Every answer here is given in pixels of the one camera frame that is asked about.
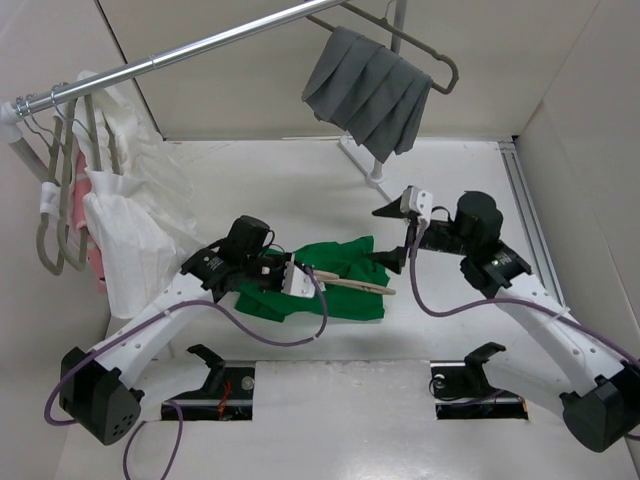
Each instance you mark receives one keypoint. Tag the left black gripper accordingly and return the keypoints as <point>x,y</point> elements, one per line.
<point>278,285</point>

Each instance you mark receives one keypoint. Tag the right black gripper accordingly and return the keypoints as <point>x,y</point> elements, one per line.
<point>395,258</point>

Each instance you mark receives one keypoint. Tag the green t-shirt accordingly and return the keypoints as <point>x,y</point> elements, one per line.
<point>348,260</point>

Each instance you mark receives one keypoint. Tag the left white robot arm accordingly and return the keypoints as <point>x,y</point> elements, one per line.
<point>101,389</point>

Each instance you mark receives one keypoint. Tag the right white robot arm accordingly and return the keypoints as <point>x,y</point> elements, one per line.
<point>594,383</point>

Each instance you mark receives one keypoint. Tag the grey hanger with skirt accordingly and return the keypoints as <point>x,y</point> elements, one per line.
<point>398,37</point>

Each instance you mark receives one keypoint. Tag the grey pleated skirt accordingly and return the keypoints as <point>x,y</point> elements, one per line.
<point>367,90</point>

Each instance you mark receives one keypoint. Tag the white garment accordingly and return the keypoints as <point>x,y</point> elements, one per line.
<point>137,209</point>

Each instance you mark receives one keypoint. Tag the pink garment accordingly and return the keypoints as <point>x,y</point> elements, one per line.
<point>82,187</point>

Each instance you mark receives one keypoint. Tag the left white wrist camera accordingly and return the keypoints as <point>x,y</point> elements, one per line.
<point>296,282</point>

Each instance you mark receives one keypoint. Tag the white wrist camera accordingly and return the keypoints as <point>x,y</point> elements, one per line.
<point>296,282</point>
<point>416,204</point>

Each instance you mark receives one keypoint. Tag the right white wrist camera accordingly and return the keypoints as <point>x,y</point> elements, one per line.
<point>416,204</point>

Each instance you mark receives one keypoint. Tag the white rack left post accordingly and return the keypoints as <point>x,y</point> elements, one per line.
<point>12,135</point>

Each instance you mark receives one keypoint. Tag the silver clothes rail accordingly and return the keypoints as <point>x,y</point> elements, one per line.
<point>60,94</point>

